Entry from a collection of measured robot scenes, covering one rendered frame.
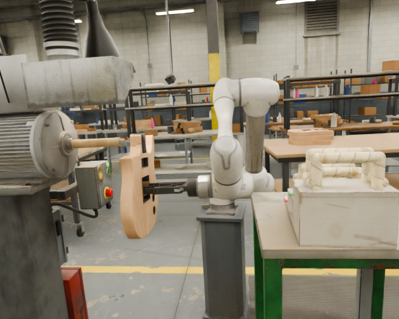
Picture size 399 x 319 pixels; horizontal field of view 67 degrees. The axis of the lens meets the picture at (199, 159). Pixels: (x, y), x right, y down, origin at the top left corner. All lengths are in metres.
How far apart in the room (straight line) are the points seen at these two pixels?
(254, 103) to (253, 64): 10.67
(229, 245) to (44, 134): 1.21
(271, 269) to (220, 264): 0.97
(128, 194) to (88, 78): 0.40
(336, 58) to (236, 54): 3.69
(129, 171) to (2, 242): 0.57
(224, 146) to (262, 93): 0.58
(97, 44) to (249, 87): 0.70
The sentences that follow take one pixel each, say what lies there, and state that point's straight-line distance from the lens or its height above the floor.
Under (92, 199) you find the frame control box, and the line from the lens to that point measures 1.46.
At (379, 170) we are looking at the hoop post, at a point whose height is 1.16.
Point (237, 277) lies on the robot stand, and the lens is 1.98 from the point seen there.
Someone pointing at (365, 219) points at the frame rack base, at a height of 1.02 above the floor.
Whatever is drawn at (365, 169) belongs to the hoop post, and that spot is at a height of 1.14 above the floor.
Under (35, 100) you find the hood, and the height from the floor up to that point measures 1.41.
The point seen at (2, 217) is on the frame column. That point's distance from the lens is 1.34.
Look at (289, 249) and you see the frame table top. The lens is 0.97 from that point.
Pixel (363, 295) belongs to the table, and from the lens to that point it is 1.71.
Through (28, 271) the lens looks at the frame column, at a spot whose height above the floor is 0.78.
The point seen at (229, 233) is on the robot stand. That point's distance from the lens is 1.85.
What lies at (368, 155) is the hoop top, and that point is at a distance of 0.96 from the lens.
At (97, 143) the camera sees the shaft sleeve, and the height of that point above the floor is 1.25.
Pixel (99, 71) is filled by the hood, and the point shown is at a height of 1.48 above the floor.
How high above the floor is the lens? 1.37
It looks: 11 degrees down
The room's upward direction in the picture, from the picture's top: 3 degrees counter-clockwise
